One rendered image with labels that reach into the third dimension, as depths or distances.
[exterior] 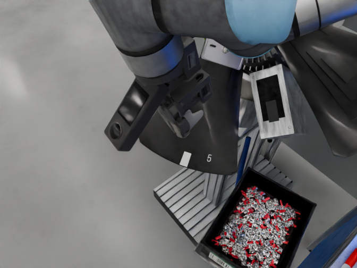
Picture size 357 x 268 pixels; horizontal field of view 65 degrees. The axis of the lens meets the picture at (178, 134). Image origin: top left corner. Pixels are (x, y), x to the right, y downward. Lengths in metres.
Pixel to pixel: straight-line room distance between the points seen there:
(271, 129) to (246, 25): 0.42
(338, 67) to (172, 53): 0.28
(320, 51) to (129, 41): 0.33
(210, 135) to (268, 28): 0.40
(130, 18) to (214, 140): 0.39
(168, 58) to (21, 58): 2.43
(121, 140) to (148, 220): 1.19
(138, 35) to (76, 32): 2.57
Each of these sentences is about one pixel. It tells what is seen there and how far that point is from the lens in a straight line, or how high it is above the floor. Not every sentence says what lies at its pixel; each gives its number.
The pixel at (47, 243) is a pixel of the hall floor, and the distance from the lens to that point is 1.66.
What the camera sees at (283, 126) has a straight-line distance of 0.63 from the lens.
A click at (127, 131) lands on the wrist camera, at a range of 0.39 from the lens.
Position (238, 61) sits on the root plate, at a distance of 0.62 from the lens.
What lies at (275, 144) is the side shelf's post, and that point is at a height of 0.21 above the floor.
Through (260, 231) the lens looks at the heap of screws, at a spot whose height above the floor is 0.85.
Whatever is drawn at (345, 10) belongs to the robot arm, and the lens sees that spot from 0.37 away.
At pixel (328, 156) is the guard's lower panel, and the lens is 1.72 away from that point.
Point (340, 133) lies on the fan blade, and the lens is 0.48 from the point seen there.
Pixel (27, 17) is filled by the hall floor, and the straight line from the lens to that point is 3.26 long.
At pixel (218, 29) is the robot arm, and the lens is 0.25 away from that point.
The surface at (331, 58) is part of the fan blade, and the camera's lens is 0.52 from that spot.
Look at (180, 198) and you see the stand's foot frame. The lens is 1.53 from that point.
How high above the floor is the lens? 1.46
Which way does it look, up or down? 52 degrees down
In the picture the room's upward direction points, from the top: straight up
